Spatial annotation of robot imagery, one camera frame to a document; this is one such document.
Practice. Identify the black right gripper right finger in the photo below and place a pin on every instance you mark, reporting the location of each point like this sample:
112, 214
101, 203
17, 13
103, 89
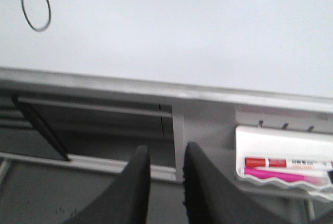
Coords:
211, 198

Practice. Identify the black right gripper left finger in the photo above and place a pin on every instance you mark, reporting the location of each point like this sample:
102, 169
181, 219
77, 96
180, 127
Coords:
126, 199

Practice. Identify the red whiteboard marker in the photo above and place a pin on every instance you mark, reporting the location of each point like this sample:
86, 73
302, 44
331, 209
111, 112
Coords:
287, 163

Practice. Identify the pink highlighter pen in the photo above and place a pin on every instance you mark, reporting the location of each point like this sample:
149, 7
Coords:
287, 177

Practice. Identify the white marker tray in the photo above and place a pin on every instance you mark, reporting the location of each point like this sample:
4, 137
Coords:
284, 144

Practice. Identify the grey cabinet with doors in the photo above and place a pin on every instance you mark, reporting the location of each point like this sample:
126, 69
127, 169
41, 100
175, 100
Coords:
107, 129

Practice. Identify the black drawn zero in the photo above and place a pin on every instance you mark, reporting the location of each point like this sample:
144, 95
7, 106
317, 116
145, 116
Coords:
46, 25

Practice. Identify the white whiteboard with metal frame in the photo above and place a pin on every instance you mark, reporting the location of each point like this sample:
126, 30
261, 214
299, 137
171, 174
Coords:
282, 46

